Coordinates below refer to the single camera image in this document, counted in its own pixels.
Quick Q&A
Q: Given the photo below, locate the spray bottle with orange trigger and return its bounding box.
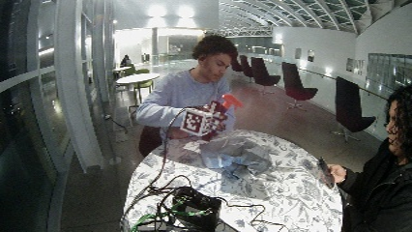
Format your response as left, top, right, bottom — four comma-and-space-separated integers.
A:
219, 93, 243, 111

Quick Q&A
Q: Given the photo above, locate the white marker cube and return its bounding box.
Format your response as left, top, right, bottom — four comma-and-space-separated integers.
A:
178, 108, 214, 137

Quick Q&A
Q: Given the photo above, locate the the person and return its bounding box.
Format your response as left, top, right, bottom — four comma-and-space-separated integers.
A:
134, 34, 239, 143

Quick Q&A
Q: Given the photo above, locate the grey crumpled cloth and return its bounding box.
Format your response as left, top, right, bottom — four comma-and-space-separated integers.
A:
198, 137, 274, 179

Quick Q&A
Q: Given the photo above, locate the black swivel chair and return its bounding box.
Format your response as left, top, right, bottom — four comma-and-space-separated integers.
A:
330, 75, 377, 143
238, 54, 254, 79
281, 61, 318, 111
249, 56, 281, 95
230, 57, 243, 73

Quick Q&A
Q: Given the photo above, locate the white round table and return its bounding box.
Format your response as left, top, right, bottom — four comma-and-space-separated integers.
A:
114, 72, 161, 107

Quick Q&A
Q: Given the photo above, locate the floral blue white tablecloth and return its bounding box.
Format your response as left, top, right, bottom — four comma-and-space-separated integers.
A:
121, 129, 345, 232

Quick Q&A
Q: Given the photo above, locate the black device box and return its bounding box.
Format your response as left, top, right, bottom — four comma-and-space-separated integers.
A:
169, 186, 222, 232

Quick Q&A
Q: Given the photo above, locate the dark phone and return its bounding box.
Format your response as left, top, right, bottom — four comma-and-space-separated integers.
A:
317, 157, 335, 189

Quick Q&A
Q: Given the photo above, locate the white pillar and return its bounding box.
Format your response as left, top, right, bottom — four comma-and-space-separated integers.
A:
53, 0, 105, 173

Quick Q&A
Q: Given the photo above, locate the black glove cable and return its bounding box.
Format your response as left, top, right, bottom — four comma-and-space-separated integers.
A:
121, 106, 190, 226

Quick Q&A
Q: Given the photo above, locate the wall handrail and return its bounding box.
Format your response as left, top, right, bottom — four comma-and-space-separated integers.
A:
298, 67, 390, 102

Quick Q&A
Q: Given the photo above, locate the thin black cable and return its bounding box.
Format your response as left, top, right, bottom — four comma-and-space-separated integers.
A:
215, 196, 289, 232

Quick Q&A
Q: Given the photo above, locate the green cable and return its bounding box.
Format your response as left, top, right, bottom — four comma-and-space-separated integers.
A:
129, 196, 211, 232

